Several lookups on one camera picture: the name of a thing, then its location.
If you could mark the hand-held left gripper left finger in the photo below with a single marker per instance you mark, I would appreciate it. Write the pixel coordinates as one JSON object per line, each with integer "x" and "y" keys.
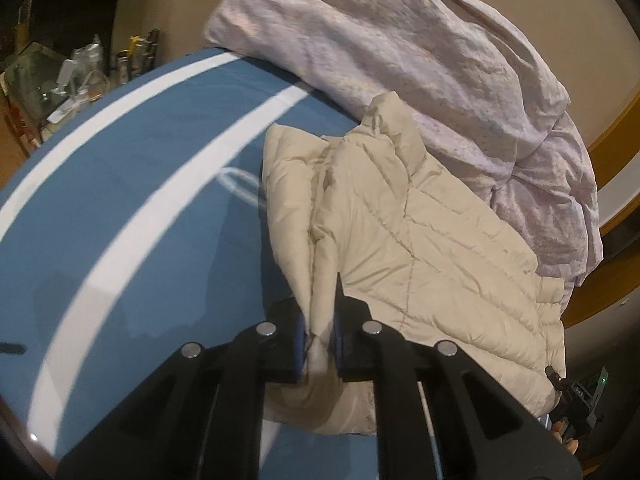
{"x": 299, "y": 350}

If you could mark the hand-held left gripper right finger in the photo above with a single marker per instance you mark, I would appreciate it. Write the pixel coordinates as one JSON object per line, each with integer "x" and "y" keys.
{"x": 339, "y": 350}

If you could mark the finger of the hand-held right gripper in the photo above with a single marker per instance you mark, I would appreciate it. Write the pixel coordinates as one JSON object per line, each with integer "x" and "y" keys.
{"x": 553, "y": 375}

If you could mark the beige quilted down jacket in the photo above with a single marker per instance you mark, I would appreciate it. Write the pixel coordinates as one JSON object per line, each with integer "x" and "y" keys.
{"x": 425, "y": 250}

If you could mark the person's right hand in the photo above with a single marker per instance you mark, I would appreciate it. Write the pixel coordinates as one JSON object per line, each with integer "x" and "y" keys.
{"x": 567, "y": 440}

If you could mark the blue white striped bed sheet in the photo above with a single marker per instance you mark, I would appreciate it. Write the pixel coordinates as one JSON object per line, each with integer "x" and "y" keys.
{"x": 150, "y": 185}

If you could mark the wooden framed glass door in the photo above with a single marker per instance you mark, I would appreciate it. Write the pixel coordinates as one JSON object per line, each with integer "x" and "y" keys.
{"x": 617, "y": 160}

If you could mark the pink floral duvet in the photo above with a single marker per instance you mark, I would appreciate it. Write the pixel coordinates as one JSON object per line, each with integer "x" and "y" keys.
{"x": 400, "y": 50}

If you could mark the pens in holder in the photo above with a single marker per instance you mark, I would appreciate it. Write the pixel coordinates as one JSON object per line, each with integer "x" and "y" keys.
{"x": 137, "y": 55}

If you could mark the cluttered side desk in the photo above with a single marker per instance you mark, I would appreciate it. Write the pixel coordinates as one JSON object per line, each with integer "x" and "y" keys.
{"x": 45, "y": 80}

